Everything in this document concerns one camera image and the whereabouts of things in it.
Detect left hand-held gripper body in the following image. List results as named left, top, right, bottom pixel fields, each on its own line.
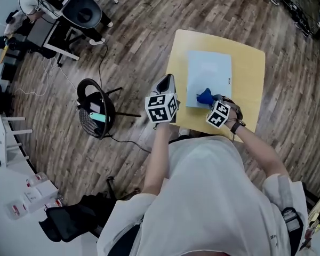
left=145, top=91, right=181, bottom=124

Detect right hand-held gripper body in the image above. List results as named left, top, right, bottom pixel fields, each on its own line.
left=205, top=95, right=243, bottom=129

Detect blue cloth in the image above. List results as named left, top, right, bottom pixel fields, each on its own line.
left=195, top=87, right=215, bottom=106

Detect grey shoulder pouch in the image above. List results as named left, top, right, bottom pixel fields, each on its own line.
left=281, top=207, right=305, bottom=250

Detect person's left forearm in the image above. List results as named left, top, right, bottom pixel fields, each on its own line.
left=142, top=121, right=171, bottom=196

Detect person's right forearm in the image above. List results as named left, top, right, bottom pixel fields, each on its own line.
left=230, top=128, right=290, bottom=182

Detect person's right hand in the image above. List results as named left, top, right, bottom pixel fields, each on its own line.
left=224, top=108, right=245, bottom=129

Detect black wristwatch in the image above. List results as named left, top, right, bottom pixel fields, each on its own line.
left=230, top=121, right=246, bottom=134

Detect mint green bottle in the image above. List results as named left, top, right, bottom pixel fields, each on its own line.
left=88, top=112, right=107, bottom=123

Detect round black wicker chair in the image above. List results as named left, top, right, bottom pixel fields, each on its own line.
left=76, top=78, right=142, bottom=140

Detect person's white shirt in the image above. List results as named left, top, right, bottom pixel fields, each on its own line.
left=96, top=136, right=309, bottom=256

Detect grey shell chair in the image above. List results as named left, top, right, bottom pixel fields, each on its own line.
left=61, top=0, right=102, bottom=29

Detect black power strip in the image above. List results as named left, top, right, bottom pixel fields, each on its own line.
left=279, top=0, right=313, bottom=38

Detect grey desk white legs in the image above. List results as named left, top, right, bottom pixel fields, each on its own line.
left=26, top=17, right=81, bottom=61

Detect clear bottle red label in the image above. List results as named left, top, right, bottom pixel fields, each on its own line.
left=44, top=198, right=63, bottom=210
left=26, top=172, right=49, bottom=188

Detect white box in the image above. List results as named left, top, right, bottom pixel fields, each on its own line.
left=23, top=180, right=59, bottom=213

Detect cluttered white shelf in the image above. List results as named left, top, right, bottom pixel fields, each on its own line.
left=305, top=185, right=320, bottom=250

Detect black office chair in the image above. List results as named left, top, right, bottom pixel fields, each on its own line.
left=38, top=176, right=143, bottom=244

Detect black cabinet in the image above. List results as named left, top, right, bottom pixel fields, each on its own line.
left=0, top=48, right=25, bottom=82

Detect yellow desk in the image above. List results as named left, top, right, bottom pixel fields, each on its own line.
left=0, top=44, right=11, bottom=63

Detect clear jug red label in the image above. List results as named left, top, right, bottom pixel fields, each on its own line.
left=5, top=200, right=29, bottom=220

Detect black floor cable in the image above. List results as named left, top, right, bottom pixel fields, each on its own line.
left=98, top=40, right=153, bottom=153

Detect white floor cable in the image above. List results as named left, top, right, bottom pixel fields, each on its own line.
left=12, top=60, right=79, bottom=97

